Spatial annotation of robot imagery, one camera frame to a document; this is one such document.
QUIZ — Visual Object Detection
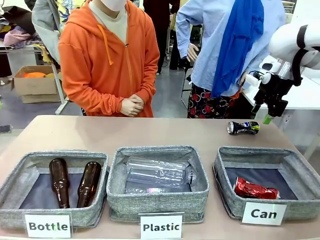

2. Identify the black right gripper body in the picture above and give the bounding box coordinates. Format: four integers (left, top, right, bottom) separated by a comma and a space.
253, 73, 294, 118

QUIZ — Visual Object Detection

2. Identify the mannequin hand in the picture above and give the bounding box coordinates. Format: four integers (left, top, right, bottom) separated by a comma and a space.
186, 43, 200, 63
237, 70, 250, 87

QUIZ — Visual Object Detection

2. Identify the grey fabric basket Bottle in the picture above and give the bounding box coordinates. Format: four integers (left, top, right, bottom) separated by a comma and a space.
0, 149, 110, 229

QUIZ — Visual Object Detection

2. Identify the person left hand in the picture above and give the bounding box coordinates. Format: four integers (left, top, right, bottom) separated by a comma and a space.
128, 93, 146, 107

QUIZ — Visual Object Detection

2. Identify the light blue mannequin shirt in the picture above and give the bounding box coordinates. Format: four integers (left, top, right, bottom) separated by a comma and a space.
175, 0, 286, 97

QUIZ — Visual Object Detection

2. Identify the brown glass bottle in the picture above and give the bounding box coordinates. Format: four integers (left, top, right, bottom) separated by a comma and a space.
48, 157, 71, 209
75, 161, 103, 209

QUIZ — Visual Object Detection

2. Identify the person right forearm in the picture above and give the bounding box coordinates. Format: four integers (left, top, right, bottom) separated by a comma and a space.
81, 93, 125, 116

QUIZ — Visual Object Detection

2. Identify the royal blue scarf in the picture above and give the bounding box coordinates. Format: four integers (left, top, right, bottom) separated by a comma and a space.
210, 0, 265, 99

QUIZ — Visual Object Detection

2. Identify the crushed blue can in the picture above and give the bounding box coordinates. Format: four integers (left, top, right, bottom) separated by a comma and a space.
226, 120, 261, 137

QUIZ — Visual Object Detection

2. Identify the white Plastic label sign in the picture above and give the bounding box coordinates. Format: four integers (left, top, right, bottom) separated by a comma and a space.
138, 212, 185, 240

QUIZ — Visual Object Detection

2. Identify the black red floral skirt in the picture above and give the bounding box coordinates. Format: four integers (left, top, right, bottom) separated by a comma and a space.
186, 83, 253, 119

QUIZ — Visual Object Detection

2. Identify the white Can label sign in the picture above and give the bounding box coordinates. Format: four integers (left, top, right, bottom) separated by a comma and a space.
241, 201, 288, 226

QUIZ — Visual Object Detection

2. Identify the clear plastic bottle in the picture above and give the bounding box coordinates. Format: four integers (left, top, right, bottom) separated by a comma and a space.
124, 186, 169, 195
125, 158, 198, 189

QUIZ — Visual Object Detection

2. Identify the flattened clear plastic bottle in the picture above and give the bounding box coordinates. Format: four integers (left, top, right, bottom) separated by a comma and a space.
124, 186, 169, 195

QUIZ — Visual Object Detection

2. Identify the grey fabric basket Plastic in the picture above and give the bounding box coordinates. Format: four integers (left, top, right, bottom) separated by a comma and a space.
106, 145, 210, 224

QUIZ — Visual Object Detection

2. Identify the yellow floral shirt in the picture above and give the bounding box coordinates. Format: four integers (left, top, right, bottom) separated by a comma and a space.
55, 0, 94, 36

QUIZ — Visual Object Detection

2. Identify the person right hand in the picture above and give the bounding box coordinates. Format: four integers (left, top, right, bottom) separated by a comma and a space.
119, 98, 144, 118

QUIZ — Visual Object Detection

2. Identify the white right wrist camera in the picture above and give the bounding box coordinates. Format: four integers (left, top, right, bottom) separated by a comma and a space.
245, 70, 272, 86

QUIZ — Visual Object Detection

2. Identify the white face mask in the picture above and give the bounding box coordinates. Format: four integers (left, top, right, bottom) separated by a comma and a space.
99, 0, 127, 13

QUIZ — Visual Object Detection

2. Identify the pile of mixed clothes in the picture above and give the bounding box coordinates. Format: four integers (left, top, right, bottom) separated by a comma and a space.
0, 5, 42, 48

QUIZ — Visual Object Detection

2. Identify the orange cloth bundle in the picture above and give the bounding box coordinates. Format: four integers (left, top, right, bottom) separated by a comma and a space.
22, 71, 47, 79

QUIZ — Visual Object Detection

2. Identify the orange zip hoodie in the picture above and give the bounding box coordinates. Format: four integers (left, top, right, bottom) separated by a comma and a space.
58, 0, 161, 118

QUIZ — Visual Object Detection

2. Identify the person in black clothes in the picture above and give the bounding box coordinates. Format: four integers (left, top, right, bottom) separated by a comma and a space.
142, 0, 181, 76

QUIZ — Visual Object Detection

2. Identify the cardboard box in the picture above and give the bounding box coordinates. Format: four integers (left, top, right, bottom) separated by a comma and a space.
10, 65, 68, 104

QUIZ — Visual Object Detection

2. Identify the grey jacket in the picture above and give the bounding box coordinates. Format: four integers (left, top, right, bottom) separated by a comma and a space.
31, 0, 66, 66

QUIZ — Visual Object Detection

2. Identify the crushed red can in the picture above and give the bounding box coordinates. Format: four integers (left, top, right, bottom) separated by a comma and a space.
233, 176, 281, 200

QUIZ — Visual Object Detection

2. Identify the person left forearm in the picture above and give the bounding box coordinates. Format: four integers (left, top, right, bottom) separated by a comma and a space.
138, 72, 158, 104

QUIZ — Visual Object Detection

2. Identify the white Bottle label sign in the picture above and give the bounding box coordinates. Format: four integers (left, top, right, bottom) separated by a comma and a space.
24, 213, 73, 239

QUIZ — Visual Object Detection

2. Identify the black folding chair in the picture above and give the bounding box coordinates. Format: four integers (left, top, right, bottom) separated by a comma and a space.
180, 66, 194, 107

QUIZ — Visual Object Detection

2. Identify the white clothes table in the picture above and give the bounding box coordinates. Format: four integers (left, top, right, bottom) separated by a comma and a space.
0, 43, 70, 116

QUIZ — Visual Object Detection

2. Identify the grey fabric basket Can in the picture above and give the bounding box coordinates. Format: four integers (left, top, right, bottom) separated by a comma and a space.
212, 146, 320, 221

